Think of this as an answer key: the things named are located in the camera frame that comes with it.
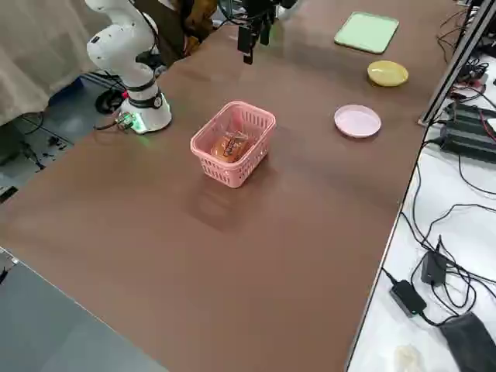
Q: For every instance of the green rectangular tray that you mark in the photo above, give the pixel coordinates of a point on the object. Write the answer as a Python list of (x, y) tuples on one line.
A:
[(366, 33)]

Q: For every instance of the yellow round plate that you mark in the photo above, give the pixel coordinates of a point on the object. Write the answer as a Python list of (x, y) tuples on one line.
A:
[(387, 73)]

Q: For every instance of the beige curtain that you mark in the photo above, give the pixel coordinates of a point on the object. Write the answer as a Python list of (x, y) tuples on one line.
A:
[(38, 46)]

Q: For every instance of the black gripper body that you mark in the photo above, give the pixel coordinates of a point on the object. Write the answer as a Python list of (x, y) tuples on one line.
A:
[(261, 7)]

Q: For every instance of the person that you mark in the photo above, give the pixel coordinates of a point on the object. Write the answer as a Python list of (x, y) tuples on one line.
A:
[(193, 19)]

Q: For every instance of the dark grey pouch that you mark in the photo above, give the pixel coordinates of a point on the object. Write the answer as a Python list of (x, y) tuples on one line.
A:
[(469, 341)]

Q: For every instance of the black power supply box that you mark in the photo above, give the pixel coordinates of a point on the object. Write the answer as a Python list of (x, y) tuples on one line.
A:
[(465, 143), (469, 116)]

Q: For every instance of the small black power adapter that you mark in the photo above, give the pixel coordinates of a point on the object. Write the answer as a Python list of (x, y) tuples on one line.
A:
[(432, 269)]

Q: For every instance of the black flat bar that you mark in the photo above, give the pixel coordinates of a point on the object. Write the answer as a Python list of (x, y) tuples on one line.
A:
[(7, 195)]

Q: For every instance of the pale pinkish white plate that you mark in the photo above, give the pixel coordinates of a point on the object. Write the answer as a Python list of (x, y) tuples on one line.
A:
[(357, 121)]

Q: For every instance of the flat black power adapter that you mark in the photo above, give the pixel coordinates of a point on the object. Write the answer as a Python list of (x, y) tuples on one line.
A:
[(407, 297)]

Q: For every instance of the white crumpled wrapper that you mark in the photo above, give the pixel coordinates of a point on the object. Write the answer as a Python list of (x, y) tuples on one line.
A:
[(407, 358)]

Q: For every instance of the orange bread pack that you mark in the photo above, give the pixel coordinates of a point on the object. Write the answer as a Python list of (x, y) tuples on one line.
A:
[(228, 147)]

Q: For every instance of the aluminium frame post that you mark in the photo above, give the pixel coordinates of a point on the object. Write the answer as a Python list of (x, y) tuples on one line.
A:
[(452, 66)]

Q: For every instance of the small pink plastic basket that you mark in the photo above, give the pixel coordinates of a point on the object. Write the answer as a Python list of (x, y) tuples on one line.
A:
[(213, 157)]

